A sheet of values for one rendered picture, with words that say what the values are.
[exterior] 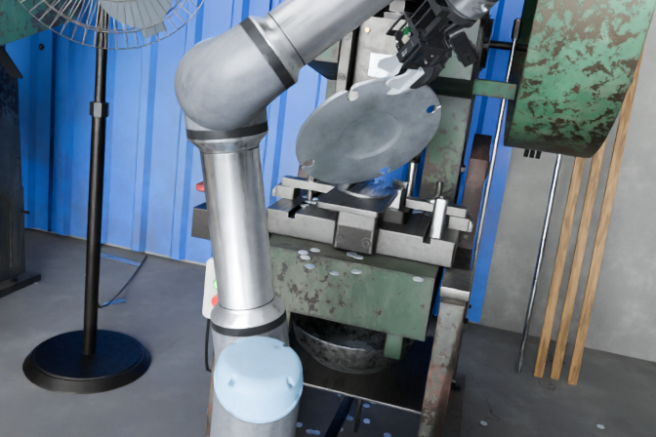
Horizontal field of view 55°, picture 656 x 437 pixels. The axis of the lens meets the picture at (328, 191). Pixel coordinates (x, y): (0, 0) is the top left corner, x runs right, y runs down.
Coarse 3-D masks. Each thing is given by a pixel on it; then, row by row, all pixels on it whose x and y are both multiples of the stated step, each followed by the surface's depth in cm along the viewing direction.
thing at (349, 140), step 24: (336, 96) 110; (360, 96) 111; (384, 96) 113; (408, 96) 115; (432, 96) 117; (312, 120) 113; (336, 120) 114; (360, 120) 117; (384, 120) 119; (408, 120) 121; (432, 120) 123; (312, 144) 118; (336, 144) 120; (360, 144) 123; (384, 144) 125; (408, 144) 127; (312, 168) 124; (336, 168) 126; (360, 168) 128
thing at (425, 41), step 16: (432, 0) 95; (400, 16) 100; (416, 16) 98; (432, 16) 97; (448, 16) 95; (400, 32) 102; (416, 32) 98; (432, 32) 98; (448, 32) 100; (400, 48) 102; (416, 48) 99; (432, 48) 99; (448, 48) 101; (416, 64) 102; (432, 64) 103
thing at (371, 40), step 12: (384, 12) 147; (372, 24) 143; (384, 24) 143; (396, 24) 142; (360, 36) 144; (372, 36) 144; (384, 36) 143; (360, 48) 145; (372, 48) 144; (384, 48) 144; (360, 60) 145; (372, 60) 145; (360, 72) 146; (372, 72) 145; (384, 72) 144; (348, 96) 147
